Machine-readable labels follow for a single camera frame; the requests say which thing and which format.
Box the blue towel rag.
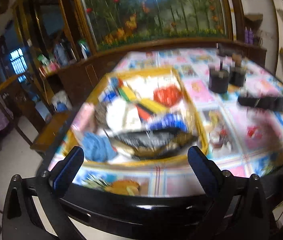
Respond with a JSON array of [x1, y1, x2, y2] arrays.
[[81, 132, 117, 163]]

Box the pink tissue pack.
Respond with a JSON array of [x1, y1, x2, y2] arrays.
[[71, 102, 96, 136]]

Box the black gold pouch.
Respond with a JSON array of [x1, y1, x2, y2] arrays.
[[109, 127, 198, 160]]

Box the knitted brown beanie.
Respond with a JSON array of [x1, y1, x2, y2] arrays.
[[95, 102, 108, 128]]

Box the orange plastic bag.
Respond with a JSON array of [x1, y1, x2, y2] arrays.
[[154, 85, 182, 107]]

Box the white cloth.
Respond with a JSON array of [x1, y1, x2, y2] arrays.
[[106, 98, 142, 133]]

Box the blue foil snack bag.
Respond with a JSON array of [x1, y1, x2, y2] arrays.
[[145, 113, 188, 132]]

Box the striped felt strip pack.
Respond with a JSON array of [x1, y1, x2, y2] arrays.
[[134, 99, 169, 121]]

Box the blue tissue pack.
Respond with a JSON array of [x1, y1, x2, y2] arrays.
[[98, 77, 119, 102]]

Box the purple bottles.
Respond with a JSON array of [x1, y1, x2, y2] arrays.
[[245, 27, 254, 45]]

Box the colourful patterned tablecloth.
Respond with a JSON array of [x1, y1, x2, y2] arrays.
[[74, 48, 283, 197]]

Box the motor with tan wheel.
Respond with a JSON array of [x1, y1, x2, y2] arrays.
[[229, 54, 246, 87]]

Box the black gadget on table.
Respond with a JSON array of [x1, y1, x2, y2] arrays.
[[216, 43, 242, 57]]

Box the wooden chair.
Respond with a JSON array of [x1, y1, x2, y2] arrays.
[[0, 71, 70, 157]]

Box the grey motor with shaft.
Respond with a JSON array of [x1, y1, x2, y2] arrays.
[[208, 55, 230, 94]]

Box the white bucket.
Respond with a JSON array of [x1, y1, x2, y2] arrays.
[[51, 90, 72, 113]]

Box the yellow taped tray box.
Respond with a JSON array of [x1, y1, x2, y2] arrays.
[[57, 68, 208, 167]]

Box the grey thermos kettle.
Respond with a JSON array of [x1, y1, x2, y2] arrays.
[[54, 43, 69, 67]]

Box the flower mural panel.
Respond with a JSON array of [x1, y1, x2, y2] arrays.
[[81, 0, 230, 51]]

